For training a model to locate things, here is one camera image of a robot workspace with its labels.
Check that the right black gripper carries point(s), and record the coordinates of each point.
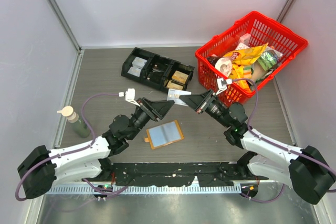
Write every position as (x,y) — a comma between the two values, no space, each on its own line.
(200,102)

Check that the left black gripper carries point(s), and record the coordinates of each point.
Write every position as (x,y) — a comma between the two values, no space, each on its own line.
(156,109)

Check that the orange leather card holder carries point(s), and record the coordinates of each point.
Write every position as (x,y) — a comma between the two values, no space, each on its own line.
(164,134)

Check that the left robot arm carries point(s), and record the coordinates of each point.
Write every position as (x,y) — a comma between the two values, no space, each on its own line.
(43,169)

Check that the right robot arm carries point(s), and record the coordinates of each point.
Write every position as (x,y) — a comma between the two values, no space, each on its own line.
(302,169)

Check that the tan card box upper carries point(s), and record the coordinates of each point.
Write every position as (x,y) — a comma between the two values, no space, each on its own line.
(179,77)

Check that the white card box upper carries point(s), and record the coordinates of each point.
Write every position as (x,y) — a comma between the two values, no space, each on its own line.
(139,62)

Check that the black compartment tray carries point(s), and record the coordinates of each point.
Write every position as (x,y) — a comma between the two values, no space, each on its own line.
(158,70)

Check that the white paper roll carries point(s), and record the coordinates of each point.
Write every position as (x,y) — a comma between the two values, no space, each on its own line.
(224,66)

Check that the yellow chips bag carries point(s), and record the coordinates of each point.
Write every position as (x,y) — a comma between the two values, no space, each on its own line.
(242,58)

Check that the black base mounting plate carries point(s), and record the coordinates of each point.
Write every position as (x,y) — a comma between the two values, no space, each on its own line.
(208,174)

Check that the pink white carton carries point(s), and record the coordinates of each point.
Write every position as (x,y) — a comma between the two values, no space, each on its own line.
(245,39)

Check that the green foil snack packet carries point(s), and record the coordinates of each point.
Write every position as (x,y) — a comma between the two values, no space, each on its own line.
(268,59)

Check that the green soap pump bottle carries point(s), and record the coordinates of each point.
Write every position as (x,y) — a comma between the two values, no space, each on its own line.
(77,123)

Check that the red plastic shopping basket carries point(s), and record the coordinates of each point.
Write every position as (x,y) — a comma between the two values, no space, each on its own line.
(255,46)

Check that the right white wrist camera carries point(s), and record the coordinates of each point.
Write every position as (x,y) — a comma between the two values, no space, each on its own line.
(222,85)

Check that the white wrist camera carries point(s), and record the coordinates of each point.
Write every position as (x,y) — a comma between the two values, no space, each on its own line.
(129,95)
(222,85)

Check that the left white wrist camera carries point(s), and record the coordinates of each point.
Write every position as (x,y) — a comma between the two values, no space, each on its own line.
(129,95)

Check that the white perforated cable duct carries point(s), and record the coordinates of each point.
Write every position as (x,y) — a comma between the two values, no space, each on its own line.
(84,189)

